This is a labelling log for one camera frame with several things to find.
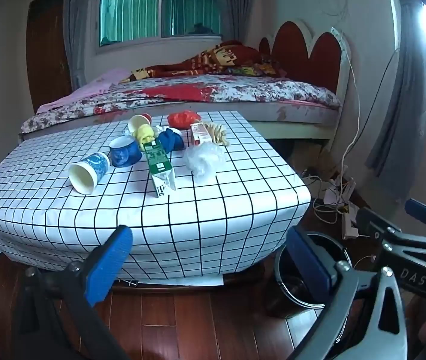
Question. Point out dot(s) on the white power strip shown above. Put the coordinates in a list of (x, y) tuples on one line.
[(350, 221)]

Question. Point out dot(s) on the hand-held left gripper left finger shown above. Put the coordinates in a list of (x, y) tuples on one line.
[(109, 266)]

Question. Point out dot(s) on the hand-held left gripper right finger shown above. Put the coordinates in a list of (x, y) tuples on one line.
[(308, 266)]

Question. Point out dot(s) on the beige mesh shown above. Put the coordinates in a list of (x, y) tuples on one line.
[(218, 133)]

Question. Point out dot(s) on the white checked tablecloth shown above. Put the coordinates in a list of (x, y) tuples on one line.
[(216, 213)]

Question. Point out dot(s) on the window with green curtain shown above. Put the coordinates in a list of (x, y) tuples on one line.
[(160, 7)]

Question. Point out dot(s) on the blue fuzzy sock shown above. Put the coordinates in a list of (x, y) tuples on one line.
[(171, 140)]

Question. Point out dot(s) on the red white paper cup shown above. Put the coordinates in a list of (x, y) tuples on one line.
[(137, 123)]

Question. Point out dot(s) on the white router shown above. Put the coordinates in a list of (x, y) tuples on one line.
[(338, 193)]

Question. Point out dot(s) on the red printed blanket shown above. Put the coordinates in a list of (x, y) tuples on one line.
[(213, 60)]

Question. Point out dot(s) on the yellow fuzzy sock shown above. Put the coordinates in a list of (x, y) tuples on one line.
[(145, 132)]

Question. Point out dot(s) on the black trash bin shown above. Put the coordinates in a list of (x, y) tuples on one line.
[(291, 288)]

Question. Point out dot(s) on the white plastic bag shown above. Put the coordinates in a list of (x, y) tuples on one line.
[(205, 157)]

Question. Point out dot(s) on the blue white patterned paper cup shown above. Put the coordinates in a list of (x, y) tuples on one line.
[(96, 165)]

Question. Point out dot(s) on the bed with red headboard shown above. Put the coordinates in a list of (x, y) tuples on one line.
[(310, 45)]

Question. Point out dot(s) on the dark blue mug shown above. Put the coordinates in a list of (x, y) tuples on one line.
[(128, 153)]

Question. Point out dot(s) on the small red white carton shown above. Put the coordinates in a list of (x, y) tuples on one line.
[(199, 133)]

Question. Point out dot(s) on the pink cloth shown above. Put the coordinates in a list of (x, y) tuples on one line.
[(96, 82)]

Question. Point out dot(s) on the cardboard box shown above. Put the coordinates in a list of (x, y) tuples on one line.
[(327, 165)]

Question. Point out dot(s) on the brown wooden door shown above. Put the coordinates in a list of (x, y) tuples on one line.
[(47, 52)]

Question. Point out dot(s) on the red plastic bag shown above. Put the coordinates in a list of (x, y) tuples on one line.
[(183, 119)]

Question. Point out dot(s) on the grey curtain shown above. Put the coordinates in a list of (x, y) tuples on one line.
[(77, 26), (235, 3), (404, 120)]

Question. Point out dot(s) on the green milk carton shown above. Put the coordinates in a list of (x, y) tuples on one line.
[(158, 161)]

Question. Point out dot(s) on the floral bedsheet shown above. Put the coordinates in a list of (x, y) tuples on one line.
[(235, 90)]

